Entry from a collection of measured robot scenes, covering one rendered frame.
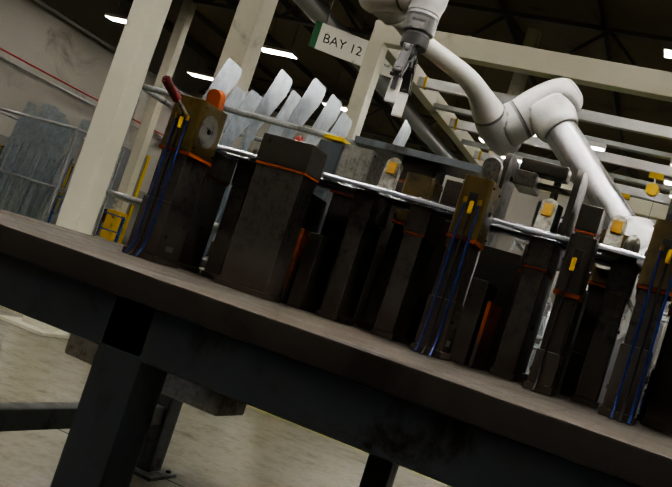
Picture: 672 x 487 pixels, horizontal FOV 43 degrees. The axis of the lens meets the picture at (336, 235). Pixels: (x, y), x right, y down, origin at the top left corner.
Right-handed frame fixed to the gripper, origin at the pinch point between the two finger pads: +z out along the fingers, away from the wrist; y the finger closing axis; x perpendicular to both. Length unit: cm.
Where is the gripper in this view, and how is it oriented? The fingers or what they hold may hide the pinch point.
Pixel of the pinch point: (393, 105)
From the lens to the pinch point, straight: 231.0
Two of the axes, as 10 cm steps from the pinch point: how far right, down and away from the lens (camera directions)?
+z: -3.1, 9.5, -0.7
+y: -2.0, -1.4, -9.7
